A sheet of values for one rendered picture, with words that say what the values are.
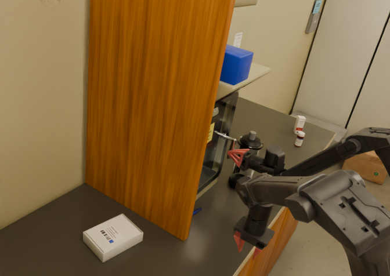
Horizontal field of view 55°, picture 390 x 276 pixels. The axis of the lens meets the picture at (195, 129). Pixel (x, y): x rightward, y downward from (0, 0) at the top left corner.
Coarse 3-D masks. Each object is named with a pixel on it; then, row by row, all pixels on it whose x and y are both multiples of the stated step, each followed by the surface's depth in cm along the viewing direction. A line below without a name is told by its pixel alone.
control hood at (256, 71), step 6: (252, 66) 134; (258, 66) 135; (264, 66) 136; (252, 72) 127; (258, 72) 128; (264, 72) 130; (252, 78) 122; (258, 78) 136; (222, 84) 112; (228, 84) 113; (240, 84) 115; (246, 84) 119; (222, 90) 112; (228, 90) 111; (234, 90) 118; (216, 96) 114; (222, 96) 113
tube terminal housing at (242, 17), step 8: (240, 8) 121; (248, 8) 126; (232, 16) 118; (240, 16) 123; (248, 16) 129; (232, 24) 120; (240, 24) 126; (248, 24) 131; (232, 32) 123; (248, 32) 134; (232, 40) 125; (200, 192) 153
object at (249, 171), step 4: (240, 136) 159; (240, 140) 156; (244, 144) 153; (240, 148) 156; (244, 148) 154; (236, 168) 160; (232, 172) 164; (236, 172) 161; (240, 172) 159; (244, 172) 159; (248, 172) 159; (252, 172) 161; (232, 176) 163; (236, 176) 161; (240, 176) 160; (232, 180) 164; (236, 180) 162
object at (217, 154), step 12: (228, 96) 137; (216, 108) 132; (228, 108) 142; (216, 120) 136; (228, 120) 146; (216, 132) 141; (228, 132) 151; (216, 144) 145; (204, 156) 139; (216, 156) 150; (204, 168) 144; (216, 168) 156; (204, 180) 149
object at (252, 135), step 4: (252, 132) 155; (244, 136) 157; (248, 136) 156; (252, 136) 154; (256, 136) 159; (244, 140) 154; (248, 140) 154; (252, 140) 155; (256, 140) 155; (260, 140) 156; (248, 144) 153; (252, 144) 153; (256, 144) 153; (260, 144) 155
